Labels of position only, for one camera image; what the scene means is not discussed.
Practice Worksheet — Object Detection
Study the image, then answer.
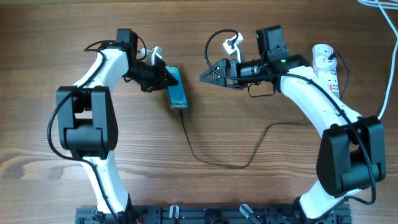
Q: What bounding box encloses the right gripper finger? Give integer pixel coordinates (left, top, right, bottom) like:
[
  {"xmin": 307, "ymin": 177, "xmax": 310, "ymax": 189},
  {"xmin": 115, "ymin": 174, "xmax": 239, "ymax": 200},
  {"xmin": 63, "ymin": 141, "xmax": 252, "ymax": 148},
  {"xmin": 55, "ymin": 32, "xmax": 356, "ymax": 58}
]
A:
[
  {"xmin": 207, "ymin": 58, "xmax": 227, "ymax": 75},
  {"xmin": 200, "ymin": 70, "xmax": 226, "ymax": 86}
]

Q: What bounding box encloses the smartphone with teal screen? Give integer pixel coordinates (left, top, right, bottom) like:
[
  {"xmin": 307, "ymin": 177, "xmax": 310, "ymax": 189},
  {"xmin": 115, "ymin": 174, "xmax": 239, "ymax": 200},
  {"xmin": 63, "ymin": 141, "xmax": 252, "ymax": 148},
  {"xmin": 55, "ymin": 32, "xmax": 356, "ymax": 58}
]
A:
[{"xmin": 166, "ymin": 66, "xmax": 188, "ymax": 109}]

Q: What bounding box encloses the black USB charging cable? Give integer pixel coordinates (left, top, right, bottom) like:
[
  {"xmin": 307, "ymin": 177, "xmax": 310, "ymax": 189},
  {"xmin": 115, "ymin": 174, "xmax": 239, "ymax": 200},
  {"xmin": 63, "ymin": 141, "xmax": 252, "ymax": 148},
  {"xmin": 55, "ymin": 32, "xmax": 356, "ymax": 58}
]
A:
[{"xmin": 178, "ymin": 50, "xmax": 350, "ymax": 170}]

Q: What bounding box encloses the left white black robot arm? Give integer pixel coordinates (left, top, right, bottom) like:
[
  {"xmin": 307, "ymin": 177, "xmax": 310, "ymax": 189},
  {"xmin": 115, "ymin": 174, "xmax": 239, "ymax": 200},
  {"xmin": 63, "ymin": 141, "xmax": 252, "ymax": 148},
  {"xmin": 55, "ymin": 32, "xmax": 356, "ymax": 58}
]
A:
[{"xmin": 47, "ymin": 29, "xmax": 180, "ymax": 223}]

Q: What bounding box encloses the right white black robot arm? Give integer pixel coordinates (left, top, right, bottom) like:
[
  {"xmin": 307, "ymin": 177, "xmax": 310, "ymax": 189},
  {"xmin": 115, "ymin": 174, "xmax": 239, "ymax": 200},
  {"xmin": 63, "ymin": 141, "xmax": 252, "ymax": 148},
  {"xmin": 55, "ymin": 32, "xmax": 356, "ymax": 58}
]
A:
[{"xmin": 200, "ymin": 26, "xmax": 386, "ymax": 223}]

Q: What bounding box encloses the white USB charger adapter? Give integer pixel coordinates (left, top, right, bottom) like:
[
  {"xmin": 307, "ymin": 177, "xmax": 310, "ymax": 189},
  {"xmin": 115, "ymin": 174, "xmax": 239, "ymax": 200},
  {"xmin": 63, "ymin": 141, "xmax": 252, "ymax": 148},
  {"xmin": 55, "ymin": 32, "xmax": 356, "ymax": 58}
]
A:
[{"xmin": 313, "ymin": 55, "xmax": 337, "ymax": 72}]

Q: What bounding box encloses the white power strip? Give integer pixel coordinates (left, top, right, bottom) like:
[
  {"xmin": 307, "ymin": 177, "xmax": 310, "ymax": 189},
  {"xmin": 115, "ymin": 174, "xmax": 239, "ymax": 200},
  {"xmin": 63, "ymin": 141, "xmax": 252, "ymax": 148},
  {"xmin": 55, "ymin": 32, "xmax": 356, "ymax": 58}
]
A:
[{"xmin": 312, "ymin": 44, "xmax": 340, "ymax": 98}]

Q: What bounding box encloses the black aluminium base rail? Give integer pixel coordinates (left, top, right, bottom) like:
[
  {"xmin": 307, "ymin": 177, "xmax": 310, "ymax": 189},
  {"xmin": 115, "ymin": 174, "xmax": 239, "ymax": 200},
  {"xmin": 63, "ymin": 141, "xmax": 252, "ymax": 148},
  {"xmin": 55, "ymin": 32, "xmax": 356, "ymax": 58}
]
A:
[{"xmin": 75, "ymin": 204, "xmax": 352, "ymax": 224}]

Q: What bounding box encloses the white power strip cord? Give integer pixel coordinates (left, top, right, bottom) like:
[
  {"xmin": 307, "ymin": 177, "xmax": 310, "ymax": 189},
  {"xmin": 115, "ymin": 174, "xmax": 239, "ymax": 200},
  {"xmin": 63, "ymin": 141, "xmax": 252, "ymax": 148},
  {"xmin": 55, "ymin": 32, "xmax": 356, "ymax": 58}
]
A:
[{"xmin": 377, "ymin": 0, "xmax": 398, "ymax": 121}]

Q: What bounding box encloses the white cables top right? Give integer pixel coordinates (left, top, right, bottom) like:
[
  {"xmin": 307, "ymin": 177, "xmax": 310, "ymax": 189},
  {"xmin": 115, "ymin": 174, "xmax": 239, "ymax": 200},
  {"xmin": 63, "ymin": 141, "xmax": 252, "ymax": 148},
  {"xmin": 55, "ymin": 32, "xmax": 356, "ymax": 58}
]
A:
[{"xmin": 356, "ymin": 0, "xmax": 398, "ymax": 11}]

